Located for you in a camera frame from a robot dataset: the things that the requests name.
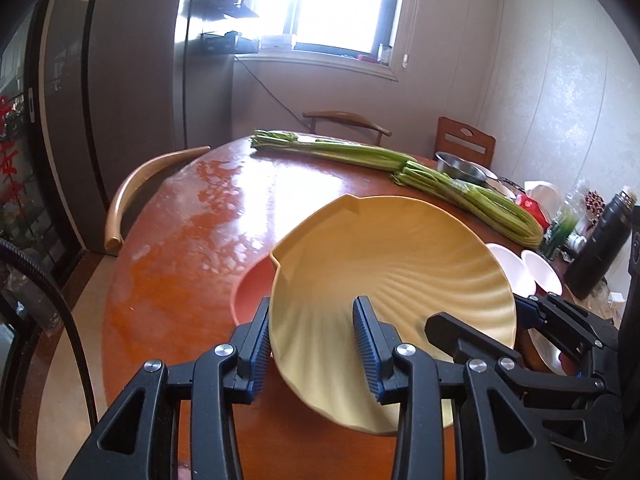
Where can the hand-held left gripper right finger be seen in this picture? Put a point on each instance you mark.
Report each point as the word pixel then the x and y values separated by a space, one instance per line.
pixel 365 350

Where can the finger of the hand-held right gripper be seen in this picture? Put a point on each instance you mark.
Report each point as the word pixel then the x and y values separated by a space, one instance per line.
pixel 565 317
pixel 460 335

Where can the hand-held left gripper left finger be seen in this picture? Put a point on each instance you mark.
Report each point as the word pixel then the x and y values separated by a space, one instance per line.
pixel 257 355

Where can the large white foam bowl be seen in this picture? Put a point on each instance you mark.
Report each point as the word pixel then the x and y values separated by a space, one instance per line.
pixel 505 265

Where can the yellow shell-shaped plate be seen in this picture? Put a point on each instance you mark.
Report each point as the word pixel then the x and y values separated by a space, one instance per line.
pixel 380 250

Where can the metal plate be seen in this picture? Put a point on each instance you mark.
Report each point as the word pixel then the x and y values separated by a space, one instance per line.
pixel 542 352

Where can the small white foam bowl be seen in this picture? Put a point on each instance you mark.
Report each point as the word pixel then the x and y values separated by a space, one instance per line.
pixel 542 270

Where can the orange plate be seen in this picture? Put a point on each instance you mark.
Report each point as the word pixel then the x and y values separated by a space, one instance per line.
pixel 252 290

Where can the black thermos flask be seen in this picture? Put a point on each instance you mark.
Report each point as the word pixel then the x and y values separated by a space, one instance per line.
pixel 600 245

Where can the clear bottle green label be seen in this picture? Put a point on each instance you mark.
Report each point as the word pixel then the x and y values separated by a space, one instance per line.
pixel 562 230

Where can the red dotted packet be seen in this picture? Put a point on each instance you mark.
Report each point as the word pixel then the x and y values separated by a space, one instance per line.
pixel 595 205

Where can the white plastic bag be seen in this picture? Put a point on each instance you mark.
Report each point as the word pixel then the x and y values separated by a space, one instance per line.
pixel 545 192

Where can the thick celery bunch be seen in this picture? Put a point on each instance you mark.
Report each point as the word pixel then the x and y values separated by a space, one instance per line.
pixel 480 205

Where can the bowl with food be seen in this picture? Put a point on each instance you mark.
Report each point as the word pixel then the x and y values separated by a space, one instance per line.
pixel 502 190

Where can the white ceramic bowl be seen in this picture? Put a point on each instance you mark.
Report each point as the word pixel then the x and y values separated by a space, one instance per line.
pixel 487 170

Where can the stainless steel bowl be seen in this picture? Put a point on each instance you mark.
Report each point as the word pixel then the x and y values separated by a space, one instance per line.
pixel 457 167

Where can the brown carved-back wooden chair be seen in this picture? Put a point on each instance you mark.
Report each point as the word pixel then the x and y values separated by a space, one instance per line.
pixel 465 142

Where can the long celery bunch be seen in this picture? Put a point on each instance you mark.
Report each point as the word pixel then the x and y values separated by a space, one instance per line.
pixel 330 149

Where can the light curved wooden chair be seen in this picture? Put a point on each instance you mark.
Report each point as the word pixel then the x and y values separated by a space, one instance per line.
pixel 125 190

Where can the dark curved wooden chair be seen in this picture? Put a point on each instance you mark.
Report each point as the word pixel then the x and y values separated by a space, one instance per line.
pixel 350 119

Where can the glass jar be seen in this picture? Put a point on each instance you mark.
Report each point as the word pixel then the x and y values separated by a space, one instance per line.
pixel 385 54

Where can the grey refrigerator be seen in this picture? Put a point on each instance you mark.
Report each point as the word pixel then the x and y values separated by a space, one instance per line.
pixel 130 85

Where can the glass door cabinet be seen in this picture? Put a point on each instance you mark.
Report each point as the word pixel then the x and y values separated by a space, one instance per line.
pixel 20 160

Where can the window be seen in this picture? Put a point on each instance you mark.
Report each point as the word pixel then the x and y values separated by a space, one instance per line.
pixel 340 0

